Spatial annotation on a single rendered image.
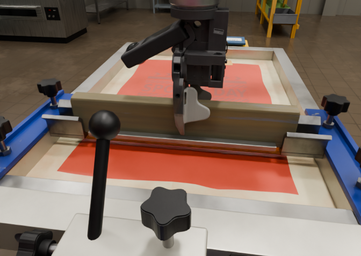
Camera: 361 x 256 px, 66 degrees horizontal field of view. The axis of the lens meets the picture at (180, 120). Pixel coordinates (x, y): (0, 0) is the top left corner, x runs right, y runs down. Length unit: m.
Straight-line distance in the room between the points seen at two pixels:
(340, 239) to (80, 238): 0.25
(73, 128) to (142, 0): 7.62
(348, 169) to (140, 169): 0.34
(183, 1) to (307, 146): 0.31
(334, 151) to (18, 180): 0.51
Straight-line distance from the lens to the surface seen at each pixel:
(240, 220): 0.32
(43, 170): 0.55
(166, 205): 0.21
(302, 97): 0.72
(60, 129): 0.58
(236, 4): 7.73
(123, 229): 0.27
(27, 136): 0.57
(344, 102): 0.57
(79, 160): 0.55
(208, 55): 0.42
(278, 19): 5.28
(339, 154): 0.53
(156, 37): 0.44
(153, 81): 0.84
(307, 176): 0.53
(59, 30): 5.05
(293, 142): 0.51
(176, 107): 0.45
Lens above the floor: 1.29
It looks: 31 degrees down
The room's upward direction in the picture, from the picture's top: straight up
